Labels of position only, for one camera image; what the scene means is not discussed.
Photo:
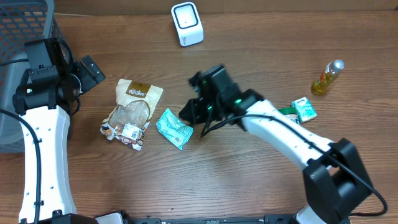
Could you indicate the white barcode scanner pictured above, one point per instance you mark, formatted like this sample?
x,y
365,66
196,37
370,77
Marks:
x,y
187,23

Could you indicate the silver capped amber bottle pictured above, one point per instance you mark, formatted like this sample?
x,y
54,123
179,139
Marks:
x,y
330,74

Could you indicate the teal snack packet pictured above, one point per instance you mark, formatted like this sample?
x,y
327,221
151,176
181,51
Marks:
x,y
173,129

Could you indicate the grey plastic shopping basket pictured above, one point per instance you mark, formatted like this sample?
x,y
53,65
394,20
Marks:
x,y
22,21

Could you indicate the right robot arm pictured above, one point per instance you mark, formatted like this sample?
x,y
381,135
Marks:
x,y
334,176

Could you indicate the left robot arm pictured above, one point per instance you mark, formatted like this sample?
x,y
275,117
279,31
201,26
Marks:
x,y
43,103

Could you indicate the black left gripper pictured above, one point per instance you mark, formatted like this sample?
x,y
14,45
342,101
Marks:
x,y
89,81

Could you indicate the beige brown snack packet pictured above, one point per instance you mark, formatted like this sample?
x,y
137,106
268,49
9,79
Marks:
x,y
135,105

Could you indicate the green lid jar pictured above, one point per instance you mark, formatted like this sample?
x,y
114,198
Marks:
x,y
291,113

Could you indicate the teal Kleenex tissue pack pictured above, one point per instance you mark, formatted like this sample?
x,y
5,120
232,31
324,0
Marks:
x,y
305,110

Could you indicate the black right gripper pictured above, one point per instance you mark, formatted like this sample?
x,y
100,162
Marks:
x,y
201,104

